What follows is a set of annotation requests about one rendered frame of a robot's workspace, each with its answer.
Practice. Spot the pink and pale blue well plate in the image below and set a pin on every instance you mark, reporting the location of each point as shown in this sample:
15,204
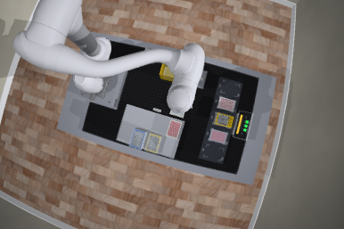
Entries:
217,136

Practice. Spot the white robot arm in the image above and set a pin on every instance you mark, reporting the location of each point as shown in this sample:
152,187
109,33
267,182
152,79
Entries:
43,45

